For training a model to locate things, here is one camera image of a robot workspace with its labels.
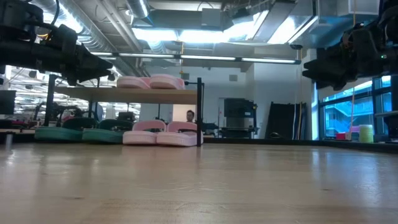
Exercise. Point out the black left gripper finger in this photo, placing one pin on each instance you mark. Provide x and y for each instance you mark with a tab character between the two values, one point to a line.
96	63
93	75

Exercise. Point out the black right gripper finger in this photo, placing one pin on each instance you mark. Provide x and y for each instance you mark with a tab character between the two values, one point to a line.
332	82
323	67

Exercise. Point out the pink rubber slide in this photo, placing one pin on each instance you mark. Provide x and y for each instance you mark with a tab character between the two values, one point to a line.
130	83
140	137
177	139
166	81

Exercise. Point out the teal rubber slide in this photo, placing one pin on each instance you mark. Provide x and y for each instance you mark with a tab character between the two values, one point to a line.
102	136
56	134

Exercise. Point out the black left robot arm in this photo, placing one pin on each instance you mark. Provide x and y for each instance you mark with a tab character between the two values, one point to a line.
18	53

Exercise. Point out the blue-lit window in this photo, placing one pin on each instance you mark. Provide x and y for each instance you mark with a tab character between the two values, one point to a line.
345	105

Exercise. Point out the person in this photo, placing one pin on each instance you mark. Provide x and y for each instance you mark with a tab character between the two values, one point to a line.
190	115
99	112

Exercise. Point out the red box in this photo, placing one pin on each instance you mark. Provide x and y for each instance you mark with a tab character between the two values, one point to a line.
341	136

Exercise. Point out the black leaning panel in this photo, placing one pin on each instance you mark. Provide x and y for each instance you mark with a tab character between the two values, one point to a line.
284	118

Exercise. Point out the yellow-green cylinder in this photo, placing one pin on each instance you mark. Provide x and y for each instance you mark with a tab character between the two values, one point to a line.
366	133

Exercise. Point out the dark background monitor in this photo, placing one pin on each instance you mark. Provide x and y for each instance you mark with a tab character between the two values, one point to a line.
7	102

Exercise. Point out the black cabinet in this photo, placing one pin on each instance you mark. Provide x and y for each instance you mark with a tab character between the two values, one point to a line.
237	107

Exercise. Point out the long hanging light bar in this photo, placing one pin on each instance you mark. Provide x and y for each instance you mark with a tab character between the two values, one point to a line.
205	58

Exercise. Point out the wooden shelf with black frame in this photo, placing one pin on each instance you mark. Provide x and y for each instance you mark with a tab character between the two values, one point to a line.
130	96

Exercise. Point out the black table frame rails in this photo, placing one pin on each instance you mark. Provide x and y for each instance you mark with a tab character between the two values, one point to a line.
280	142

